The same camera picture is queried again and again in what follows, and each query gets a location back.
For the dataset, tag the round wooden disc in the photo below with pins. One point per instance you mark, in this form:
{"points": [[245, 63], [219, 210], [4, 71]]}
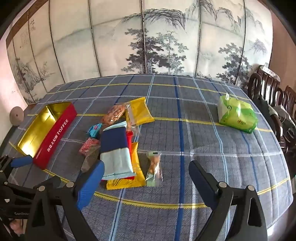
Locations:
{"points": [[16, 115]]}

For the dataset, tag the red snack packet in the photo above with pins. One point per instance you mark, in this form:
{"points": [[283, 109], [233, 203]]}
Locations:
{"points": [[129, 139]]}

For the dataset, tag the dark jacket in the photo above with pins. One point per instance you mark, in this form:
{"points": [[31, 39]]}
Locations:
{"points": [[264, 111]]}

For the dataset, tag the clear biscuit packet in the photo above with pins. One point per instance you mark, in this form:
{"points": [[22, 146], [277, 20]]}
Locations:
{"points": [[153, 168]]}

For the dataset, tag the brown snack packet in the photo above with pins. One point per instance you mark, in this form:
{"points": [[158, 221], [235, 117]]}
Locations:
{"points": [[91, 158]]}

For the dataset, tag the yellow printed snack packet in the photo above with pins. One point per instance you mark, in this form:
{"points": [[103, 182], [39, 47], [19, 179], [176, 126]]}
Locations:
{"points": [[137, 171]]}

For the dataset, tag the painted folding screen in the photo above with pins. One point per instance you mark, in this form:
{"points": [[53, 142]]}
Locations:
{"points": [[115, 46]]}

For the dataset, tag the red and gold tin box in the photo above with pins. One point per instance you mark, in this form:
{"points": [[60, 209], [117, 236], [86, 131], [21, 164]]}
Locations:
{"points": [[57, 132]]}

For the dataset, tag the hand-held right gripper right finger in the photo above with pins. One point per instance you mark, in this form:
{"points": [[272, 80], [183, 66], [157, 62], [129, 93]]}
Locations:
{"points": [[201, 183]]}

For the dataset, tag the person's left hand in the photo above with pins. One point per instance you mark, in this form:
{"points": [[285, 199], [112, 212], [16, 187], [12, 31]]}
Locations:
{"points": [[16, 228]]}

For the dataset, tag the grey bag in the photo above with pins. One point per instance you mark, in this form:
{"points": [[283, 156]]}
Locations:
{"points": [[283, 115]]}

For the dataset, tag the pink patterned snack packet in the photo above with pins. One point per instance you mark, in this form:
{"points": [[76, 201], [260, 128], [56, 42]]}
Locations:
{"points": [[89, 146]]}

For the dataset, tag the green tissue pack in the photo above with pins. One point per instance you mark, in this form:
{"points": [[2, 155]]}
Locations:
{"points": [[238, 113]]}

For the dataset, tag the blue candy packet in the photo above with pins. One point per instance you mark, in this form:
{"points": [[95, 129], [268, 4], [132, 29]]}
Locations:
{"points": [[94, 130]]}

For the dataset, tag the dark wooden chair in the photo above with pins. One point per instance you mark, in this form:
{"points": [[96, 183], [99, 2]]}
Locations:
{"points": [[290, 99], [263, 81]]}

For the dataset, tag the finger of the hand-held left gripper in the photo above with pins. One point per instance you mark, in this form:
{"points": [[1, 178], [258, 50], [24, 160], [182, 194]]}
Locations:
{"points": [[23, 188], [20, 161]]}

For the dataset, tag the yellow snack packet white stripe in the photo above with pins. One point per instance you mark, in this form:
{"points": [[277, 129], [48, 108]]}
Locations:
{"points": [[141, 110]]}

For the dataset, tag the grey plaid tablecloth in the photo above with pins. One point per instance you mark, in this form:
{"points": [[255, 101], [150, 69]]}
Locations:
{"points": [[196, 104]]}

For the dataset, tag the navy and white snack packet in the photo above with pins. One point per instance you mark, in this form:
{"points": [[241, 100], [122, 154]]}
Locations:
{"points": [[114, 143]]}

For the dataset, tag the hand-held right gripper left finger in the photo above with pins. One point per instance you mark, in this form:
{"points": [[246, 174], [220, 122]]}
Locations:
{"points": [[90, 183]]}

